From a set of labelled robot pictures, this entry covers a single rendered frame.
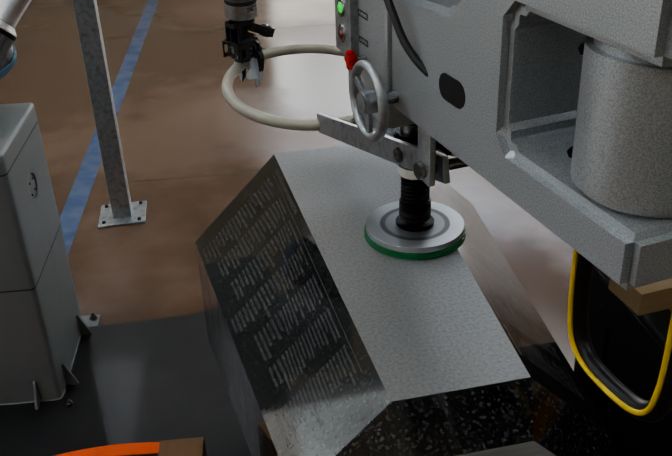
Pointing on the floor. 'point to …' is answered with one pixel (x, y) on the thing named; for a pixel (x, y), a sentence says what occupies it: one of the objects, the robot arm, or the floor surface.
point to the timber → (183, 447)
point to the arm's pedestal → (33, 271)
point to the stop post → (101, 97)
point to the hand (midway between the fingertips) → (251, 79)
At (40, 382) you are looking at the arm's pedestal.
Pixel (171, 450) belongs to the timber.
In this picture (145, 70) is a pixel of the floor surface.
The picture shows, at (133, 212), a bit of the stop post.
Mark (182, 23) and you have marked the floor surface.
